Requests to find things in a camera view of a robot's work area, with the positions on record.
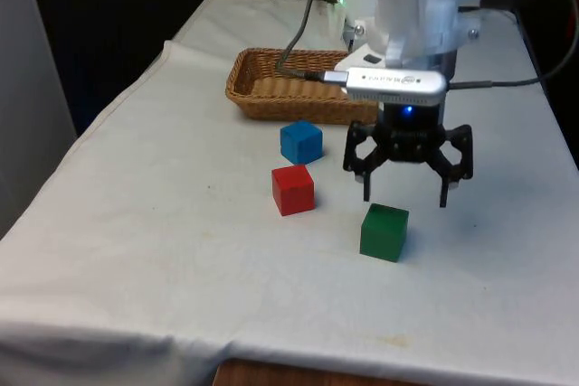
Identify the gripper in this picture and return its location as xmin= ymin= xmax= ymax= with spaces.
xmin=342 ymin=103 xmax=475 ymax=209

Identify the wicker basket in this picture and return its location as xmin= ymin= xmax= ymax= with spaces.
xmin=224 ymin=47 xmax=382 ymax=126

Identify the green cube block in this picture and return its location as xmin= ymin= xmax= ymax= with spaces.
xmin=359 ymin=202 xmax=410 ymax=264

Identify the blue cube block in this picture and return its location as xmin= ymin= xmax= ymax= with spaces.
xmin=280 ymin=120 xmax=324 ymax=165

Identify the red cube block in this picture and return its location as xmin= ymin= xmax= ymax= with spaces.
xmin=271 ymin=164 xmax=316 ymax=216

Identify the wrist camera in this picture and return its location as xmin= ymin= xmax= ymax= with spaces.
xmin=323 ymin=67 xmax=450 ymax=108

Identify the black cable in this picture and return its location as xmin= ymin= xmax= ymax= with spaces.
xmin=276 ymin=0 xmax=339 ymax=82
xmin=447 ymin=0 xmax=579 ymax=89

